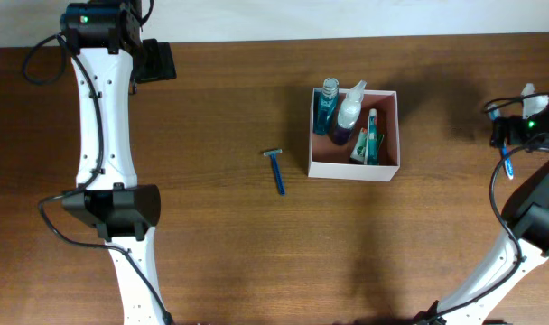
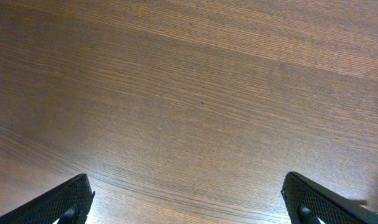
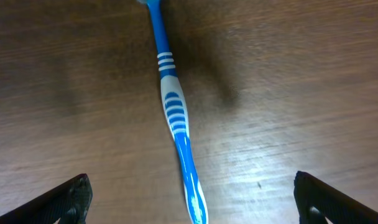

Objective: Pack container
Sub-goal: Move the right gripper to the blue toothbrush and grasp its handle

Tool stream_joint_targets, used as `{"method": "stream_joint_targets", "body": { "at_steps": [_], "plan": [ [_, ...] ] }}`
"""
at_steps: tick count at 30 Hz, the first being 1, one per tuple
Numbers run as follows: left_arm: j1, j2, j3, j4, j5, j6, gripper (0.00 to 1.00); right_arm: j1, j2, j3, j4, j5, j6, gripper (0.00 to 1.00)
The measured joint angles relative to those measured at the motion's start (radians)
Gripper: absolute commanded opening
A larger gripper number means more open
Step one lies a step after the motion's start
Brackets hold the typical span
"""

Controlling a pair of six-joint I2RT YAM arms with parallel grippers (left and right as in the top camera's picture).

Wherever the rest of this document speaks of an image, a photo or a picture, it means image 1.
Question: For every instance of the blue disposable razor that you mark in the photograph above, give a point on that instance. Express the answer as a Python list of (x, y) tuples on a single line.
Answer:
[(272, 155)]

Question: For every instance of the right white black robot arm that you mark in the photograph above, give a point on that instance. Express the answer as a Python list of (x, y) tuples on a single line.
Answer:
[(522, 244)]

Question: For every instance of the teal mouthwash bottle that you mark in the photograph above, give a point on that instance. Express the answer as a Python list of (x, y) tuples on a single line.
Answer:
[(328, 100)]

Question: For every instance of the green soap box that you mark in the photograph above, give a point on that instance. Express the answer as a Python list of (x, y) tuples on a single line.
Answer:
[(359, 151)]

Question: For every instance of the purple foam pump bottle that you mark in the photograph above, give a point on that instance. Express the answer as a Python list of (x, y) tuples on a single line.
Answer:
[(348, 114)]

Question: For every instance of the blue white toothbrush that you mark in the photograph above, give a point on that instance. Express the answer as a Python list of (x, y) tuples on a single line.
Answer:
[(508, 166)]

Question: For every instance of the white green toothpaste tube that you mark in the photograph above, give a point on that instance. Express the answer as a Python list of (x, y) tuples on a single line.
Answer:
[(372, 140)]

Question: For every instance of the white pink-lined open box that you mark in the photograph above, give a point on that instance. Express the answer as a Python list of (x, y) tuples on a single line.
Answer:
[(328, 160)]

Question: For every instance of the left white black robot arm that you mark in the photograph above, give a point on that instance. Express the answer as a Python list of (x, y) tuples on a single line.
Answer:
[(110, 58)]

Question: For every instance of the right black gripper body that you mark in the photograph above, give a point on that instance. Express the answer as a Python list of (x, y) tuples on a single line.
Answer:
[(500, 132)]

